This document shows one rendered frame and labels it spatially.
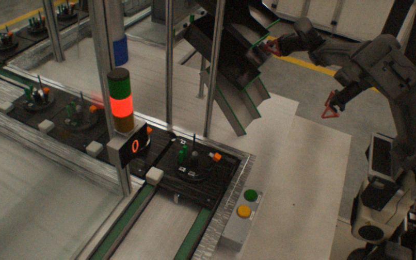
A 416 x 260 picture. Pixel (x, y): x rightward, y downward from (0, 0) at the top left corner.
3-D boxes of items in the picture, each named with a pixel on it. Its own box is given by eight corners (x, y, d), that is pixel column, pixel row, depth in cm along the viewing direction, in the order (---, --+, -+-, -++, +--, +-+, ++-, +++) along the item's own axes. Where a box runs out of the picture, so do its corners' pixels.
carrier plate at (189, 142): (237, 160, 112) (238, 157, 110) (211, 210, 95) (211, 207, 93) (179, 138, 118) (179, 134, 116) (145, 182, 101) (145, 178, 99)
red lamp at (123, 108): (137, 108, 73) (135, 91, 69) (125, 119, 69) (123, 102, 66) (120, 101, 74) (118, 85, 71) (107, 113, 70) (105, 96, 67)
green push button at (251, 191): (257, 195, 101) (258, 191, 99) (254, 204, 98) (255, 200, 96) (246, 190, 102) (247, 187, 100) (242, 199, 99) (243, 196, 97)
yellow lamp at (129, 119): (138, 123, 76) (137, 108, 73) (127, 135, 73) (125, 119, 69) (122, 117, 77) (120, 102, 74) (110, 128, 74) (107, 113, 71)
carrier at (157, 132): (175, 137, 118) (176, 112, 109) (142, 180, 101) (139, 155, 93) (124, 117, 124) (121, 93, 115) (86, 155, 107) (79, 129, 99)
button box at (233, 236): (259, 201, 105) (264, 191, 101) (239, 253, 90) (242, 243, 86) (241, 194, 107) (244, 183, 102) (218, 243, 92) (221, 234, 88)
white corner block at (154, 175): (164, 178, 103) (164, 170, 100) (157, 188, 100) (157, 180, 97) (152, 173, 104) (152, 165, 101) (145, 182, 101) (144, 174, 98)
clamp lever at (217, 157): (211, 166, 102) (221, 155, 97) (209, 171, 101) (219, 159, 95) (203, 161, 102) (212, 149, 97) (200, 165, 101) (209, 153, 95)
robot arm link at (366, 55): (388, 98, 50) (431, 62, 48) (342, 59, 60) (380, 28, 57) (408, 176, 81) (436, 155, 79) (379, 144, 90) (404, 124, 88)
